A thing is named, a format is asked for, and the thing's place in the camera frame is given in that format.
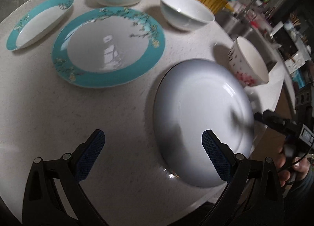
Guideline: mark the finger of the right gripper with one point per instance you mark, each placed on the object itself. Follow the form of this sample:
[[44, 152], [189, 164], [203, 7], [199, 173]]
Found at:
[[262, 117]]

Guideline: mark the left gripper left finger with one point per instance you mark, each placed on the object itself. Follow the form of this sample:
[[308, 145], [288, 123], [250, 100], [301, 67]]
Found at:
[[88, 153]]

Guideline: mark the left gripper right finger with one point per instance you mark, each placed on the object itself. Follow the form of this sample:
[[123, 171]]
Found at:
[[221, 156]]

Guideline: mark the large white shallow bowl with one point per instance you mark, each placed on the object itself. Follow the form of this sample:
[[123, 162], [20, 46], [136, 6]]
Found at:
[[194, 96]]

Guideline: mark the large teal rimmed plate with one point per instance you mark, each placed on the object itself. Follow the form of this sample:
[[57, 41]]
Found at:
[[108, 47]]

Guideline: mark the right hand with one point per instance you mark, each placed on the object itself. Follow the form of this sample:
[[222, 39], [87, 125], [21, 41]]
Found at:
[[300, 169]]

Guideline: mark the floral patterned cup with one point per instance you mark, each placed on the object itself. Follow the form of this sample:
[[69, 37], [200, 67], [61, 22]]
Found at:
[[247, 64]]

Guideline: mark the white deep bowl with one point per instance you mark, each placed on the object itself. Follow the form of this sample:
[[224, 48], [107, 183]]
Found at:
[[186, 15]]

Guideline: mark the small teal rimmed plate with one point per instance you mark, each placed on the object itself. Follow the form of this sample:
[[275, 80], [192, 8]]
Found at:
[[37, 23]]

